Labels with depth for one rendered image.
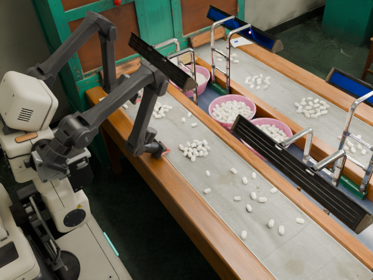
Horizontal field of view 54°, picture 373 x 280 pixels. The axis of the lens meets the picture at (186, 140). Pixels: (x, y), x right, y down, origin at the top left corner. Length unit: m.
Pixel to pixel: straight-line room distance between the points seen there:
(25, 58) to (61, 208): 1.65
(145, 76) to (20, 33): 1.75
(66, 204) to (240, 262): 0.77
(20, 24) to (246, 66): 1.64
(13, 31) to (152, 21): 1.05
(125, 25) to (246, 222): 1.43
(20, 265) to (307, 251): 1.10
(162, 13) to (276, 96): 0.91
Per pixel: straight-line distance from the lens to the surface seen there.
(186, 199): 1.64
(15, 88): 1.38
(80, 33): 1.66
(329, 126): 2.08
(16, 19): 2.97
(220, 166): 1.79
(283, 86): 2.33
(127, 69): 2.43
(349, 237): 1.60
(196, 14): 2.65
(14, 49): 3.03
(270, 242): 1.55
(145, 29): 2.45
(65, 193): 1.63
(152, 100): 1.50
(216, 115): 2.11
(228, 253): 1.48
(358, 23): 4.38
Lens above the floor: 2.04
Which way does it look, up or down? 42 degrees down
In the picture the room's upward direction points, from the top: 6 degrees counter-clockwise
